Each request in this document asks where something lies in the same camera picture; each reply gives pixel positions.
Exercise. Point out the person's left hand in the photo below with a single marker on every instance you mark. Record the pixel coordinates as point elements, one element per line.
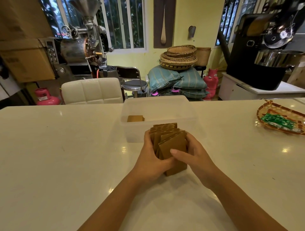
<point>145,164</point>

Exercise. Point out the person's right hand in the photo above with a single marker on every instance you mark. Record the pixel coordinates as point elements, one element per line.
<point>199,161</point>

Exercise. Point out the person's left thumb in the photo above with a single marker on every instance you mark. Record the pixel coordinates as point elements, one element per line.
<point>168,162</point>

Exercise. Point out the person's right thumb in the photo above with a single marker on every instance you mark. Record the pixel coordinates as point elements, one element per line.
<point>178,154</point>

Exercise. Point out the stack of brown paper packets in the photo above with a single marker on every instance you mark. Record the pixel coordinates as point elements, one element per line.
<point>172,142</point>

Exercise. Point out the person's right forearm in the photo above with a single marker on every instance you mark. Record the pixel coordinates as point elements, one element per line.
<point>240,204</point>

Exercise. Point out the person's left forearm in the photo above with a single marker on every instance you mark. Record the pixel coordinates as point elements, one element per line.
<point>119,204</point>

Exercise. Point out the clear plastic container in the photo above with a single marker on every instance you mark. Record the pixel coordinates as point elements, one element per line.
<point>164,109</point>

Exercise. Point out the single brown paper sachet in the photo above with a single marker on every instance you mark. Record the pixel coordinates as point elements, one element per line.
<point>135,118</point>

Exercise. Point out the dark green sack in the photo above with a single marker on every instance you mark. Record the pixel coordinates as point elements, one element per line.
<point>196,93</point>

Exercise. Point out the blue striped sack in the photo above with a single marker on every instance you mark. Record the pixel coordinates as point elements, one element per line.
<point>162,77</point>
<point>191,79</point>

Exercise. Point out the pink gas cylinder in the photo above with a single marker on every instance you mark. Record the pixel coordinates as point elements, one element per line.
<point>211,81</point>
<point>46,97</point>

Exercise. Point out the chrome stool with black seat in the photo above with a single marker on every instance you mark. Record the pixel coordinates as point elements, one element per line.
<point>134,84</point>

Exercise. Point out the white cabinet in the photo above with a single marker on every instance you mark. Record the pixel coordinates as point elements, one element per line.
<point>236,90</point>

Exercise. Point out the stack of woven flat baskets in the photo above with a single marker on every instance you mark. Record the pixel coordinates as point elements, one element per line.
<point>178,58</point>

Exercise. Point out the woven bamboo tray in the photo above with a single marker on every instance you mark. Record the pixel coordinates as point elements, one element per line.
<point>269,109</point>

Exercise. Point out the tall woven basket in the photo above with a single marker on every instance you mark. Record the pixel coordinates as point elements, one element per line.
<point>203,56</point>

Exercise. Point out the pile of green candy wrappers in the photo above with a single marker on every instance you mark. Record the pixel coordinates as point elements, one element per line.
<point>276,121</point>

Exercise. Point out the white padded chair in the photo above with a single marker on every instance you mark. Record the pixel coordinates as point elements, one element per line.
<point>91,91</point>

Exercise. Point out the black coffee roaster machine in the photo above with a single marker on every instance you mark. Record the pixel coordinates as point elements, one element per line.
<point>262,47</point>

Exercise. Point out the white framed window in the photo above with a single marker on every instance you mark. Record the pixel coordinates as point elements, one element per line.
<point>121,23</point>
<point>228,19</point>

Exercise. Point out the silver coffee roaster machine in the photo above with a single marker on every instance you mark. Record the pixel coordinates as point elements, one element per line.
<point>78,47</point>

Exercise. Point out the large cardboard box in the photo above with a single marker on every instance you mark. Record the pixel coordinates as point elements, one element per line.
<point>26,61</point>
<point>21,16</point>

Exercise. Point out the black exhaust duct pipe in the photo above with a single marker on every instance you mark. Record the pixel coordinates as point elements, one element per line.
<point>223,45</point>

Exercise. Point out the metal wall scoop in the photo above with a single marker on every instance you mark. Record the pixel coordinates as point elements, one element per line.
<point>192,32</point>

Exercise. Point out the brown wall hanging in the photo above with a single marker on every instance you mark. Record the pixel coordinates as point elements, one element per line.
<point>164,23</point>

